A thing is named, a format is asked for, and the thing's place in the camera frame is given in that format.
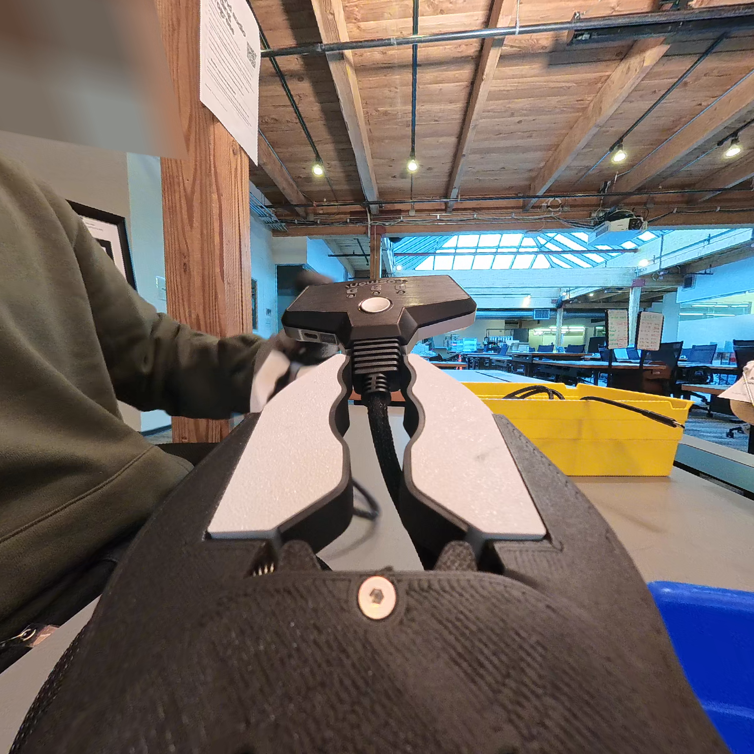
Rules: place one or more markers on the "long grey table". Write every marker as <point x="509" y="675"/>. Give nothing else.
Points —
<point x="716" y="462"/>

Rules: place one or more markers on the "white note board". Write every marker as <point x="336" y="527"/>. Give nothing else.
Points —
<point x="617" y="328"/>
<point x="650" y="330"/>

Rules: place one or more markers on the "metal ceiling pipe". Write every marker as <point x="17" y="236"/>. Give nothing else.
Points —
<point x="483" y="32"/>

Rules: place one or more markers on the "black framed picture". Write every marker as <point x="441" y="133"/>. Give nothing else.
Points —
<point x="121" y="235"/>

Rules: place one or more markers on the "white printed paper sheet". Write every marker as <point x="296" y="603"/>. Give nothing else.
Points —
<point x="231" y="70"/>

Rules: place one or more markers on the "ceiling projector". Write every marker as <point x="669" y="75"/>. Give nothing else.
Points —
<point x="618" y="228"/>

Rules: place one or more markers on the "wooden post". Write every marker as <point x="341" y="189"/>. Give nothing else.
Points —
<point x="206" y="265"/>

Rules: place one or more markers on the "grey desk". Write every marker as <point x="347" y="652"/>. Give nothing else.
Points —
<point x="677" y="530"/>

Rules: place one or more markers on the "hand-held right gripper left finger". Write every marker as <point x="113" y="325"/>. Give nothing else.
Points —
<point x="283" y="459"/>

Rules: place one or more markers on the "ceiling spot lamp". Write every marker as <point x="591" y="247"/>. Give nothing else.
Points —
<point x="618" y="154"/>
<point x="412" y="165"/>
<point x="732" y="148"/>
<point x="318" y="169"/>

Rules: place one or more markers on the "blue plastic bin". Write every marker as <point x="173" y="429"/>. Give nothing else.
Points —
<point x="713" y="654"/>

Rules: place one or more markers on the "glass skylight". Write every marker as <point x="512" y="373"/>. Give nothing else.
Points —
<point x="506" y="250"/>

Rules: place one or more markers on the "person in olive green sweatshirt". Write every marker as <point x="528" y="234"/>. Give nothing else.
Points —
<point x="53" y="383"/>

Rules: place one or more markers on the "black office chair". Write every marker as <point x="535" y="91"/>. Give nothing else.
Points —
<point x="663" y="365"/>

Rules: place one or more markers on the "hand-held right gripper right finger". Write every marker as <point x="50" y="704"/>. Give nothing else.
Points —
<point x="465" y="459"/>

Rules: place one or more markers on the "person's left forearm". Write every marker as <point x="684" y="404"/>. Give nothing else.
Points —
<point x="194" y="371"/>

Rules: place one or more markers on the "yellow plastic bin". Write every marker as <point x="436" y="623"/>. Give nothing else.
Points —
<point x="612" y="442"/>

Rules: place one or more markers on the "black hub device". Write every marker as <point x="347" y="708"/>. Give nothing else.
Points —
<point x="421" y="300"/>

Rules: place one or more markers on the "white paper tag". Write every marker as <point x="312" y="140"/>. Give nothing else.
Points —
<point x="743" y="392"/>

